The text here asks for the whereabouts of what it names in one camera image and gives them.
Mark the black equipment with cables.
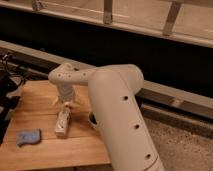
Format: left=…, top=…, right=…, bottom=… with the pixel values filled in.
left=0, top=53, right=24, bottom=145

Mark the metal rail frame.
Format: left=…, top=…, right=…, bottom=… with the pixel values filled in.
left=0, top=0, right=213, bottom=48

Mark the wooden board table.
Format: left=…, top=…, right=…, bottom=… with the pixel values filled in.
left=0, top=81, right=109, bottom=171

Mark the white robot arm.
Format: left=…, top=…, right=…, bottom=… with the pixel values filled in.
left=48, top=63, right=165, bottom=171

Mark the white cup dark inside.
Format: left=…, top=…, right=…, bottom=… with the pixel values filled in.
left=88, top=112, right=97, bottom=130

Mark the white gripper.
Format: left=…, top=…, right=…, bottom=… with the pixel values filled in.
left=52, top=85, right=84, bottom=106

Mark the white bottle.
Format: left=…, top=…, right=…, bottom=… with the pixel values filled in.
left=54, top=104, right=71, bottom=138

